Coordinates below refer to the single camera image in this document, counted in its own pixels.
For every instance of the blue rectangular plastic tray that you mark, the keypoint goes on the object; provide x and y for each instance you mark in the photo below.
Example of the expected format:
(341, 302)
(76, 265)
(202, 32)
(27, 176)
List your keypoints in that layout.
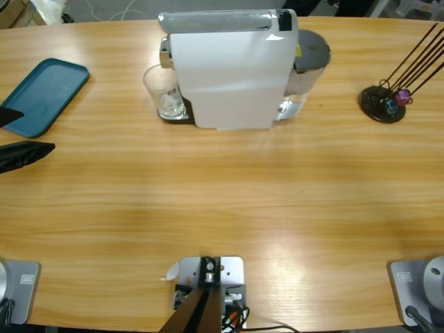
(45, 90)

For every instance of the grey coffee machine lever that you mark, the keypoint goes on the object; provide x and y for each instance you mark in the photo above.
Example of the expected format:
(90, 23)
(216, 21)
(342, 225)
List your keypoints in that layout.
(215, 21)

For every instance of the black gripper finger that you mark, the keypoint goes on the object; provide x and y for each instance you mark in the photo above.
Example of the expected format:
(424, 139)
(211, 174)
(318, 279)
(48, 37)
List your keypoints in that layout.
(8, 116)
(24, 154)

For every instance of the purple coffee capsule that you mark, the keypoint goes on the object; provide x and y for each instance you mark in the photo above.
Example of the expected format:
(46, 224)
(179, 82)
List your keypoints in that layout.
(403, 97)

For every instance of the clear water tank black lid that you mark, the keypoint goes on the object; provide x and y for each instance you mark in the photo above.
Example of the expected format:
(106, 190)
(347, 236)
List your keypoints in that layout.
(310, 48)

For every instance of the white block with dark post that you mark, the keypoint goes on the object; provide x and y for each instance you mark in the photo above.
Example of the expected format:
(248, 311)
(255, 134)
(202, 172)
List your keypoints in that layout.
(230, 274)

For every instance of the white plastic bag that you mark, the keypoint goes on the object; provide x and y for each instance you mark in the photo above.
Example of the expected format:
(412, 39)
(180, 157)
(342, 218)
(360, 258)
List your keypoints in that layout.
(46, 10)

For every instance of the small black floor object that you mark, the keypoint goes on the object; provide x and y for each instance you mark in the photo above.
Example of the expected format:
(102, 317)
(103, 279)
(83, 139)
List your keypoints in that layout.
(66, 17)

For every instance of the white paper tab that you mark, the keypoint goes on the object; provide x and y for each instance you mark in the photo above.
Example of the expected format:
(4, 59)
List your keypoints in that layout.
(171, 272)

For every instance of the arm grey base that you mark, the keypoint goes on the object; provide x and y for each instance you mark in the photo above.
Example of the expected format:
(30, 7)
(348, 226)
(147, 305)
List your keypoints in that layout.
(416, 288)
(21, 291)

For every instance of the clear drinking glass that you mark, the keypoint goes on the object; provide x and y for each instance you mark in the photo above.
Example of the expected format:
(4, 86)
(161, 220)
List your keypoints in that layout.
(159, 83)

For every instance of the white capsule coffee machine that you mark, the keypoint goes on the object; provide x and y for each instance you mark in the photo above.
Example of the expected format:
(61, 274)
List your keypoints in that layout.
(229, 76)

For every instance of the white plastic stool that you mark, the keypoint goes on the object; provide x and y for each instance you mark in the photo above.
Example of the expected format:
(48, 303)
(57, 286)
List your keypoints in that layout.
(416, 8)

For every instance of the teal coffee capsule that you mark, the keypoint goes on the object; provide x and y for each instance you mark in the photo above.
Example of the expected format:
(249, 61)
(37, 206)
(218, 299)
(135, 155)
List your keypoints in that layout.
(392, 107)

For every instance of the black capsule holder with rods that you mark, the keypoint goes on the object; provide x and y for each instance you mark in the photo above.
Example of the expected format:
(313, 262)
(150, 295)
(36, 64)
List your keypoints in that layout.
(372, 104)

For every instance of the brown cardboard box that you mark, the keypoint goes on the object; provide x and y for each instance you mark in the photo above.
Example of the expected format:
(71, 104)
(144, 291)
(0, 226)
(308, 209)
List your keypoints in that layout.
(12, 12)

